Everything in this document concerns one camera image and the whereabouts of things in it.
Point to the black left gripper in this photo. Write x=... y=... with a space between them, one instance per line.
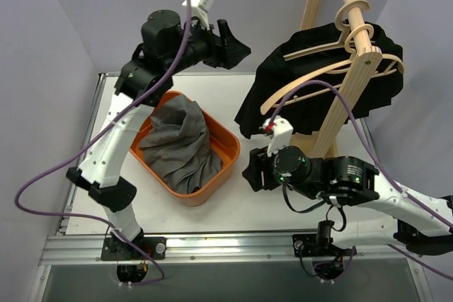
x=219 y=51

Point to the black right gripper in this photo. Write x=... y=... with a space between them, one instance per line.
x=260 y=170

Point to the grey pleated skirt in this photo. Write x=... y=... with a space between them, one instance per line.
x=177 y=148

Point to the wooden hanger of black skirt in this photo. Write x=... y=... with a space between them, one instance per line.
x=346 y=33

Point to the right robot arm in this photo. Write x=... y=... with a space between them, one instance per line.
x=421 y=224

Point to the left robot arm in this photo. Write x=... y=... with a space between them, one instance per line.
x=168 y=47

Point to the wooden clothes rack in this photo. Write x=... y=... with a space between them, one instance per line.
x=359 y=69

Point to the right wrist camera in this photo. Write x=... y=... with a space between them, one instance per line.
x=280 y=133

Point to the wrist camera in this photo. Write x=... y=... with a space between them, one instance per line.
x=199 y=10
x=280 y=133

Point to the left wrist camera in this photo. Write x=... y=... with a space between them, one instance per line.
x=199 y=10

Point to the aluminium rail table edge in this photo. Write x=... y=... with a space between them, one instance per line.
x=234 y=224

